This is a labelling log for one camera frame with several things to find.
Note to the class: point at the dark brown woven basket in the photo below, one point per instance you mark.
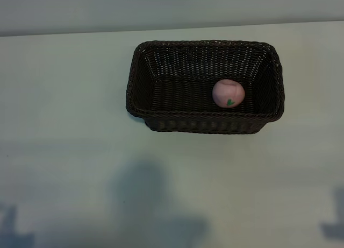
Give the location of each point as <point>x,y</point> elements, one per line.
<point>188,124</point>

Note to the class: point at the pink peach with green leaf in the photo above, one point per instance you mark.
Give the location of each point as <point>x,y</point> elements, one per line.
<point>227,92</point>

